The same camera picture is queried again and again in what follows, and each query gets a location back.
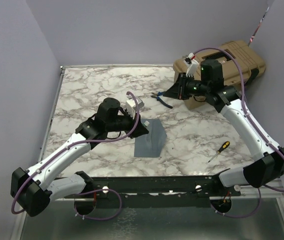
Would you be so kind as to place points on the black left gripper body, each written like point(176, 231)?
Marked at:
point(123, 123)

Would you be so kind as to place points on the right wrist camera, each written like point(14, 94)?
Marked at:
point(191, 63)

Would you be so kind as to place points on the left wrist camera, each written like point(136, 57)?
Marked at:
point(130, 106)

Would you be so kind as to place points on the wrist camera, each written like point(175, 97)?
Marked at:
point(130, 106)
point(191, 63)

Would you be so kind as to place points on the grey envelope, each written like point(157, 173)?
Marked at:
point(151, 144)

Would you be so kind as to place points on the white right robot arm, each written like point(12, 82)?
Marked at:
point(267, 154)

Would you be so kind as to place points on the yellow black screwdriver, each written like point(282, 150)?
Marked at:
point(224, 146)

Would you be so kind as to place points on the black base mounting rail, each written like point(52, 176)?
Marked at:
point(153, 192)

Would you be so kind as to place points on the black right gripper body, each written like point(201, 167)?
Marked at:
point(192, 87)

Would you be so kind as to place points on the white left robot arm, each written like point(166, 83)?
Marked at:
point(34, 188)

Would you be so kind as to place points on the blue handled pliers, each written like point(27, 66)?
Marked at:
point(157, 96)

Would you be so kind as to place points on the tan plastic toolbox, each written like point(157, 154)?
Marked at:
point(251, 64)

